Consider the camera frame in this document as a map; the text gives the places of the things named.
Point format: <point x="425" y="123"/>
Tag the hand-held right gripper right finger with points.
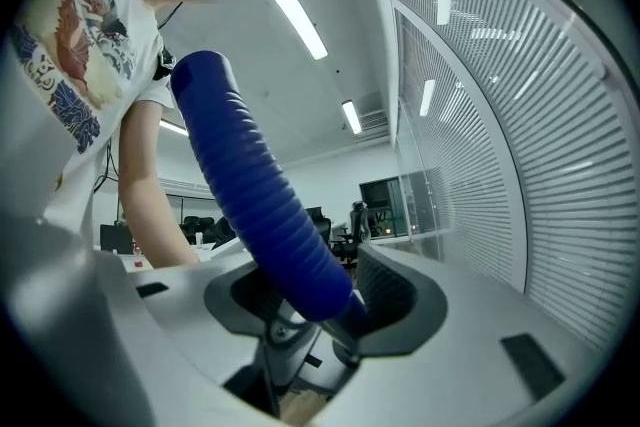
<point x="475" y="355"/>

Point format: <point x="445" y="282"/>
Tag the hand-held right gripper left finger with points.
<point x="185" y="325"/>

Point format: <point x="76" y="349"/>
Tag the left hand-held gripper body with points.
<point x="295" y="365"/>

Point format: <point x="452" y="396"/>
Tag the purple dust mop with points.
<point x="250" y="175"/>

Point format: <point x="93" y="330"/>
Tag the person's left forearm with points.
<point x="150" y="215"/>

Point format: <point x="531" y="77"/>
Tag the long white desk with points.
<point x="202" y="255"/>

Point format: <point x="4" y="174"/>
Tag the black monitor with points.
<point x="115" y="237"/>

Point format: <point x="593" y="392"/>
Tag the black mesh-back office chair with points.
<point x="320" y="222"/>

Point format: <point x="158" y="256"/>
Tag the grey jacket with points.
<point x="360" y="215"/>

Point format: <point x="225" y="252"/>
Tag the dark glass door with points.
<point x="377" y="195"/>

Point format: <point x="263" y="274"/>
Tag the long ceiling light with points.
<point x="292" y="10"/>
<point x="173" y="127"/>
<point x="351" y="116"/>

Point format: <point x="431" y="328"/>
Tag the white blinds glass partition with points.
<point x="550" y="165"/>

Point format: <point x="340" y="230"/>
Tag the ceiling air vent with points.
<point x="374" y="120"/>

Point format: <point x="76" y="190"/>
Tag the printed white t-shirt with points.
<point x="75" y="40"/>

